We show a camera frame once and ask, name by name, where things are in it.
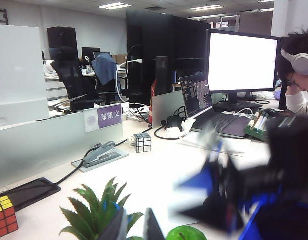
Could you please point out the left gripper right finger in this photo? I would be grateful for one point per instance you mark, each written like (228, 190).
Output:
(153, 227)

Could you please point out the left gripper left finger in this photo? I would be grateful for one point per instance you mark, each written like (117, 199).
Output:
(113, 225)

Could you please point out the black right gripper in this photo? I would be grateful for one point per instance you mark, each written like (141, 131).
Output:
(251, 185)

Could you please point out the orange plastic pineapple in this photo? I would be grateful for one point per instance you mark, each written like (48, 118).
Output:
(93, 212)

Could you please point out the green plastic apple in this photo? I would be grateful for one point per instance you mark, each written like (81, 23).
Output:
(186, 233)

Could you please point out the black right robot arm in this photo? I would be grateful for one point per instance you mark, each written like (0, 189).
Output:
(294, 145)

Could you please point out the blue table edge strip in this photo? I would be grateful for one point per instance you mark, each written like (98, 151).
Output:
(251, 225)

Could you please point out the grey stapler on tray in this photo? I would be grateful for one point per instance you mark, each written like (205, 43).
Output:
(101, 156)

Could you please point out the crumpled white tissue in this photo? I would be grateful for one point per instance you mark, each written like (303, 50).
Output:
(188, 123)

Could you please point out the black power adapter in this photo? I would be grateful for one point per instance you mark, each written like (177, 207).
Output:
(173, 121)

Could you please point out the silver mirror cube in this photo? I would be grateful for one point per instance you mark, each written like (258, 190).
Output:
(142, 143)

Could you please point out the black flat tablet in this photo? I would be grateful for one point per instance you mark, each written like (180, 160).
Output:
(31, 192)

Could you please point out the dark open laptop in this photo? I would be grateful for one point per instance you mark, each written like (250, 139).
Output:
(196, 97)

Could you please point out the low grey desk divider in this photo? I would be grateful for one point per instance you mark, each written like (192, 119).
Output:
(166, 105)

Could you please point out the red snack bag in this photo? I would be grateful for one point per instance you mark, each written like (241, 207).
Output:
(151, 105)

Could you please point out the purple and white name plate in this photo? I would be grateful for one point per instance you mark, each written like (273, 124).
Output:
(110, 116)

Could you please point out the colourful Rubik's cube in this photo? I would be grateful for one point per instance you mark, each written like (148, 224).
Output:
(4, 220)

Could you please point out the frosted glass desk partition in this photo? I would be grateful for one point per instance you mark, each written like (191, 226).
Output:
(31, 150)

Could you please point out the person with dark hair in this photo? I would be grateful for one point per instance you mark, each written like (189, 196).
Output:
(301, 100)

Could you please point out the black desktop monitor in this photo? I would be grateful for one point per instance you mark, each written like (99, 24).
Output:
(241, 62)

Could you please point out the black chair under jacket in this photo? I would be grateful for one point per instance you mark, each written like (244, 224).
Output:
(108, 93)

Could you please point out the white over-ear headphones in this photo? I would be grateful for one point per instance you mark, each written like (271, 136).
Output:
(304, 65)

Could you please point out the black mesh office chair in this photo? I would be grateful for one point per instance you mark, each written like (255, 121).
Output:
(71, 80)

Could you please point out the blue jacket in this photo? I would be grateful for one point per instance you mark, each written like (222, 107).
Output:
(103, 68)

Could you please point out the tall black cabinet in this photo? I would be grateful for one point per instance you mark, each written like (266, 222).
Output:
(156, 37)

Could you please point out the black background monitor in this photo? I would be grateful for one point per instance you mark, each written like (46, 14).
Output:
(89, 52)

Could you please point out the ceiling light panel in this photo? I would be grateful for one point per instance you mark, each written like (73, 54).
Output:
(206, 8)
(113, 5)

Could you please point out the white whiteboard panel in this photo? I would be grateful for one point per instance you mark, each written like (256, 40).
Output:
(16, 70)

